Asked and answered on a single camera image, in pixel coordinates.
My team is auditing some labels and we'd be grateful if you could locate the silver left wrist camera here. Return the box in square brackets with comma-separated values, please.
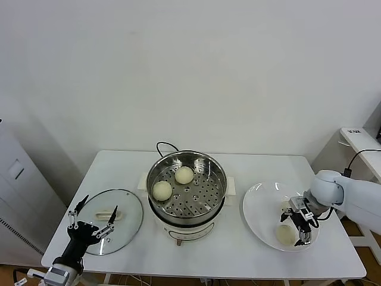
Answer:
[26, 266, 75, 286]

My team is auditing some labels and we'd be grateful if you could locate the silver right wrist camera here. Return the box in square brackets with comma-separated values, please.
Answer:
[290, 195, 308, 211]

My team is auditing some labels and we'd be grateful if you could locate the black cooker power cable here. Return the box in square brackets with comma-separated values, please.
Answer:
[155, 141, 179, 158]

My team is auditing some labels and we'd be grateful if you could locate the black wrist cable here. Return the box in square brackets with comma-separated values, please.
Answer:
[312, 207, 334, 223]
[11, 268, 29, 286]

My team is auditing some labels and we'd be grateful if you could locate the white cable under table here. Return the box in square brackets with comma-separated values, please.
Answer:
[117, 274, 152, 283]

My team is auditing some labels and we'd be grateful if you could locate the stainless steel steamer basket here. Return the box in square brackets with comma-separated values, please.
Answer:
[146, 150, 229, 219]

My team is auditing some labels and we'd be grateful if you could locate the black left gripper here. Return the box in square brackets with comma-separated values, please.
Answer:
[55, 195, 119, 267]

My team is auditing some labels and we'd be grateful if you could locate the round glass pot lid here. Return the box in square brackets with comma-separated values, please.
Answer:
[74, 188, 144, 256]

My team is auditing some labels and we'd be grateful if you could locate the white side desk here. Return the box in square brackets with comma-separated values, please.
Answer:
[311, 127, 381, 248]

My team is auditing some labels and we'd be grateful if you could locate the grey metal cabinet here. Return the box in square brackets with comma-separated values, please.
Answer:
[0, 119, 68, 266]

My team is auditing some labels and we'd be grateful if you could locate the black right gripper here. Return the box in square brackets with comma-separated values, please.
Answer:
[279, 205, 317, 248]

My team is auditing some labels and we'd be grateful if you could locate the large white round plate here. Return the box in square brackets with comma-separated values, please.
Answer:
[242, 181, 321, 253]

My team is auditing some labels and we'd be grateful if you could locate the white electric cooker base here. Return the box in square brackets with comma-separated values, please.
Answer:
[136, 174, 238, 247]

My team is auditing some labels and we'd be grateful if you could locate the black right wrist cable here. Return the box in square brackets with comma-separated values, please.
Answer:
[312, 207, 334, 223]

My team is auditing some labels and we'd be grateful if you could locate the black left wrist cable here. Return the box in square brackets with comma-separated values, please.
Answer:
[11, 268, 29, 286]

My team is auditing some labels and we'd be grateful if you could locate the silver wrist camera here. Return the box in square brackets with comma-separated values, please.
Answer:
[26, 266, 75, 286]
[290, 195, 308, 211]

